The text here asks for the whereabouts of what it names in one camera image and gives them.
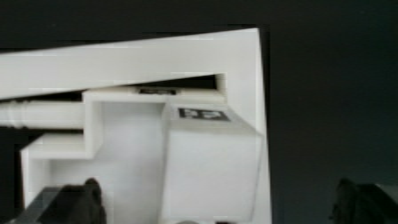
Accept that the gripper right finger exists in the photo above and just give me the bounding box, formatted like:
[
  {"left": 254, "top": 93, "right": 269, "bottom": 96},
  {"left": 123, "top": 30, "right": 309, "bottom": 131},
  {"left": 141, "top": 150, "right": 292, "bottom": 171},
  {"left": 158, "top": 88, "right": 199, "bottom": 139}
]
[{"left": 331, "top": 178, "right": 398, "bottom": 224}]

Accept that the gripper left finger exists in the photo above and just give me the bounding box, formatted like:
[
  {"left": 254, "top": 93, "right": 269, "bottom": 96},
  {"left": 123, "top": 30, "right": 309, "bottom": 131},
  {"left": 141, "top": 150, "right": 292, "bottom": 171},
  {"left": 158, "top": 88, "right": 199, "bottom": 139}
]
[{"left": 23, "top": 178, "right": 107, "bottom": 224}]

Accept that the white chair seat piece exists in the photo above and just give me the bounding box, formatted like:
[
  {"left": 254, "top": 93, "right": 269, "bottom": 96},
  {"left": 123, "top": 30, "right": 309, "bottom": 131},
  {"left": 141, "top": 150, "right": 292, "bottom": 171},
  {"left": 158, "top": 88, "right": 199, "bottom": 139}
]
[{"left": 0, "top": 87, "right": 224, "bottom": 224}]

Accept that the white front fence rail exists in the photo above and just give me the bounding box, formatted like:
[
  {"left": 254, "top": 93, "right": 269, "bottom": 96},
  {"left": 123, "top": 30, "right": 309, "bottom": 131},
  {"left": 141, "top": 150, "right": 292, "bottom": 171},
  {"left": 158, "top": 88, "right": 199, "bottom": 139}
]
[{"left": 0, "top": 29, "right": 272, "bottom": 224}]

